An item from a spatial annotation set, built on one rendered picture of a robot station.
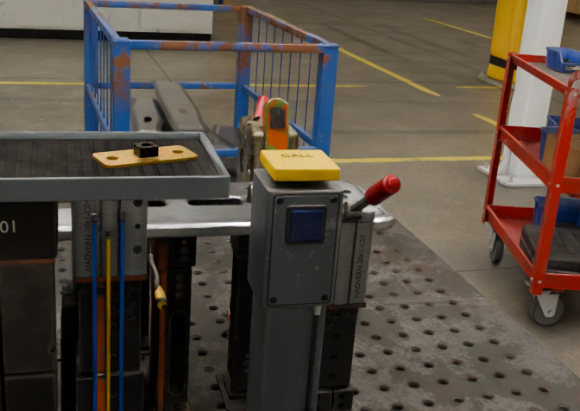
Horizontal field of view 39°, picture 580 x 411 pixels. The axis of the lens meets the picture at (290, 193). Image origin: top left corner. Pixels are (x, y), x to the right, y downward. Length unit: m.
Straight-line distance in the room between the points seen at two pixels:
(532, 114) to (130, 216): 4.11
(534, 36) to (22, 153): 4.20
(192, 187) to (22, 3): 8.23
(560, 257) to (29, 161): 2.58
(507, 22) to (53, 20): 4.55
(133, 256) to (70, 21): 8.05
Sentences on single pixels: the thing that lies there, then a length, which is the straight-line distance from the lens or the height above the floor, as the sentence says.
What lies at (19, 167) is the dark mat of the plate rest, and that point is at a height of 1.16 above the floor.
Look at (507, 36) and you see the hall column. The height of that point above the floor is 0.46.
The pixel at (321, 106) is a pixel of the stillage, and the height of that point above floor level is 0.72.
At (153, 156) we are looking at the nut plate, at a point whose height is 1.16.
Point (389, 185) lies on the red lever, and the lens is 0.78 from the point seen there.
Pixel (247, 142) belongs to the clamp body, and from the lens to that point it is 1.24.
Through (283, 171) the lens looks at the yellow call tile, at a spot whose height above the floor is 1.16.
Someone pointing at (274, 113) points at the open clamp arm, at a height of 1.09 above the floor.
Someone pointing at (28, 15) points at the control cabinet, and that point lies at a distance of 8.86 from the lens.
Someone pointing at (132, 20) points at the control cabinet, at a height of 0.22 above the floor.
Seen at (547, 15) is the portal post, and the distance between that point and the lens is 4.75.
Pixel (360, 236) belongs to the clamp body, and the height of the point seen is 1.03.
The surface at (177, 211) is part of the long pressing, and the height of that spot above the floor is 1.00.
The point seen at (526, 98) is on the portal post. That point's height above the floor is 0.49.
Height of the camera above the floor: 1.36
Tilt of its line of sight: 19 degrees down
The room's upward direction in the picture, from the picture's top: 4 degrees clockwise
